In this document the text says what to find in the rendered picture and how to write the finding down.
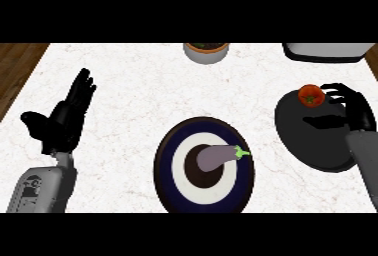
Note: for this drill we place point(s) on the blue and white plate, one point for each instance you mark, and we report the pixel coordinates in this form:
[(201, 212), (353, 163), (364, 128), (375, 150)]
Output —
[(203, 166)]

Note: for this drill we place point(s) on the purple eggplant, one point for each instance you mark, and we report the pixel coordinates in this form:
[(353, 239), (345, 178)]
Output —
[(218, 156)]

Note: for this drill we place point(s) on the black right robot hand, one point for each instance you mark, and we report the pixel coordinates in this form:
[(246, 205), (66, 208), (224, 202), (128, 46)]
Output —
[(359, 106)]

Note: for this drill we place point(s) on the dark grey round pan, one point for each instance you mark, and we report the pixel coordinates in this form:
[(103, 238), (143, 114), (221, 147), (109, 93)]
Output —
[(310, 140)]

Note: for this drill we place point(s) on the grey and black appliance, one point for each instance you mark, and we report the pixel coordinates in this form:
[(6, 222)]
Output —
[(326, 51)]

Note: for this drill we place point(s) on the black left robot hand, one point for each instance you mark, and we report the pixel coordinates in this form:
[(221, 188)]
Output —
[(63, 116)]

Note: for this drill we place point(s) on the grey pot with plant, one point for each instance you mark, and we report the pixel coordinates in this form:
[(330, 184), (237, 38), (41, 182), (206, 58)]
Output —
[(205, 52)]

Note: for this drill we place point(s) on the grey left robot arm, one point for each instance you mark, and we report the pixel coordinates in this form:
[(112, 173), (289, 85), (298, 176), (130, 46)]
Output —
[(41, 188)]

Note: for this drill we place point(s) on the red tomato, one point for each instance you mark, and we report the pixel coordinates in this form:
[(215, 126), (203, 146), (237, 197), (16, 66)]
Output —
[(310, 96)]

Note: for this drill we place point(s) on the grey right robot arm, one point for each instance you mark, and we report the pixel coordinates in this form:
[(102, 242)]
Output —
[(364, 160)]

